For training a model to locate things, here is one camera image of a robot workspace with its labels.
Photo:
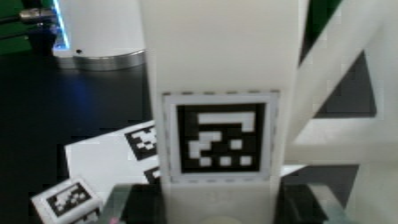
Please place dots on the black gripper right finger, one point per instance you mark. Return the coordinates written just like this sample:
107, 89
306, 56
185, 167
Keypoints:
307, 205

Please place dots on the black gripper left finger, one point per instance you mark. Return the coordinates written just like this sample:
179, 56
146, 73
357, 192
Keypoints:
133, 205

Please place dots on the long white chair back post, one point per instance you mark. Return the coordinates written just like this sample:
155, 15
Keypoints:
343, 120

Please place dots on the small white tagged cube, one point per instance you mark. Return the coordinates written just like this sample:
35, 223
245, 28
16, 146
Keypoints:
67, 204

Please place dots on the white sheet with tags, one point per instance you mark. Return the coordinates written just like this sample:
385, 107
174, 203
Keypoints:
114, 158

